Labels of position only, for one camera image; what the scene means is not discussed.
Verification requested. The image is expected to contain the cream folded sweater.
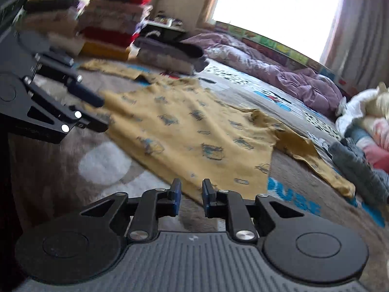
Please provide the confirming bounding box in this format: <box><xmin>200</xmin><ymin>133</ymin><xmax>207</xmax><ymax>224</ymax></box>
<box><xmin>49</xmin><ymin>32</ymin><xmax>86</xmax><ymax>56</ymax></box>

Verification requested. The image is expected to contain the pink floral quilt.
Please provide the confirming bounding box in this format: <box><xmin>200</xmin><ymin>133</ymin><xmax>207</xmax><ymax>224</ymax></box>
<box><xmin>362</xmin><ymin>119</ymin><xmax>389</xmax><ymax>171</ymax></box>

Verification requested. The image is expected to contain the stack of folded clothes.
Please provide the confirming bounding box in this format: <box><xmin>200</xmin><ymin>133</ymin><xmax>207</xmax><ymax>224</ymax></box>
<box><xmin>77</xmin><ymin>0</ymin><xmax>152</xmax><ymax>61</ymax></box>

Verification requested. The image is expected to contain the dark folded garment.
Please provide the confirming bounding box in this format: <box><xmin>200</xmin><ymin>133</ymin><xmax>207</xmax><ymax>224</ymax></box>
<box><xmin>26</xmin><ymin>0</ymin><xmax>80</xmax><ymax>14</ymax></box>

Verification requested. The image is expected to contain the dark nightstand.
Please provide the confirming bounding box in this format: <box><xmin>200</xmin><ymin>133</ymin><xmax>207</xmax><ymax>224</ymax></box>
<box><xmin>140</xmin><ymin>18</ymin><xmax>186</xmax><ymax>42</ymax></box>

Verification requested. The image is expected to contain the white quilt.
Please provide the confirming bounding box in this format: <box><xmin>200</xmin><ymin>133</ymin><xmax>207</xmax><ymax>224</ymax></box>
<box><xmin>336</xmin><ymin>91</ymin><xmax>389</xmax><ymax>137</ymax></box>

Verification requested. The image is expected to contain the grey cartoon printed blanket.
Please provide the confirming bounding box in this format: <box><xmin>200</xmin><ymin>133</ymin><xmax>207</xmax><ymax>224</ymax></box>
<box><xmin>9</xmin><ymin>46</ymin><xmax>389</xmax><ymax>250</ymax></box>

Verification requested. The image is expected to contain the colourful alphabet headboard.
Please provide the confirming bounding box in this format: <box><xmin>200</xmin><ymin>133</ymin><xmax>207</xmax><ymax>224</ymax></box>
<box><xmin>214</xmin><ymin>21</ymin><xmax>359</xmax><ymax>98</ymax></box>

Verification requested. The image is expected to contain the white printed folded sweater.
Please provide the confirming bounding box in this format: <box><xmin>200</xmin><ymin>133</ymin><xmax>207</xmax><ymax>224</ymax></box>
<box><xmin>24</xmin><ymin>11</ymin><xmax>79</xmax><ymax>35</ymax></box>

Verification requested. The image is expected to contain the yellow printed shirt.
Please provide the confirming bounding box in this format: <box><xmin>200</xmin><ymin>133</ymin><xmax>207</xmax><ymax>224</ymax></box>
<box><xmin>80</xmin><ymin>59</ymin><xmax>356</xmax><ymax>206</ymax></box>

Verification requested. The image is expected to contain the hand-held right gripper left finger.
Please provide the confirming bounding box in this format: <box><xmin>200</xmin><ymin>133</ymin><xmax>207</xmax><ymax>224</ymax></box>
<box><xmin>80</xmin><ymin>179</ymin><xmax>182</xmax><ymax>241</ymax></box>

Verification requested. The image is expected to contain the purple duvet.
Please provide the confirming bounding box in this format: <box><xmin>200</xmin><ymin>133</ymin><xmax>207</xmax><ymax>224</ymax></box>
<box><xmin>182</xmin><ymin>32</ymin><xmax>345</xmax><ymax>119</ymax></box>

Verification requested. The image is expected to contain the wooden framed window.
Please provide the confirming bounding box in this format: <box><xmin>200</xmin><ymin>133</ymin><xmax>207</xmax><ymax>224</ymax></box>
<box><xmin>210</xmin><ymin>0</ymin><xmax>342</xmax><ymax>64</ymax></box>

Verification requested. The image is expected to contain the black folded garment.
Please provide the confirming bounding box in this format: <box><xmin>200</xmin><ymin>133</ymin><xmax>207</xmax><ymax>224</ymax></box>
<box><xmin>135</xmin><ymin>36</ymin><xmax>205</xmax><ymax>59</ymax></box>

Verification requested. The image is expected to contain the blue denim garment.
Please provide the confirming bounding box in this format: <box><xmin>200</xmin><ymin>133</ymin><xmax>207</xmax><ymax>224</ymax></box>
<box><xmin>330</xmin><ymin>138</ymin><xmax>389</xmax><ymax>206</ymax></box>

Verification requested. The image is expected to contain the grey curtain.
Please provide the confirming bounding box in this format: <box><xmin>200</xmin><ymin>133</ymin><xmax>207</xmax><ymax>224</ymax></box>
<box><xmin>319</xmin><ymin>0</ymin><xmax>389</xmax><ymax>82</ymax></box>

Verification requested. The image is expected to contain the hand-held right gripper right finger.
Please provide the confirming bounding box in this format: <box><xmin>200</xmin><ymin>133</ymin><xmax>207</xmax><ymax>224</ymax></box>
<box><xmin>202</xmin><ymin>179</ymin><xmax>306</xmax><ymax>242</ymax></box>

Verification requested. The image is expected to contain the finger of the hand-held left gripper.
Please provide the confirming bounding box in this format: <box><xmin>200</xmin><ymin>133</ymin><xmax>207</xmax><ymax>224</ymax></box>
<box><xmin>32</xmin><ymin>47</ymin><xmax>105</xmax><ymax>108</ymax></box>
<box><xmin>6</xmin><ymin>78</ymin><xmax>109</xmax><ymax>144</ymax></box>

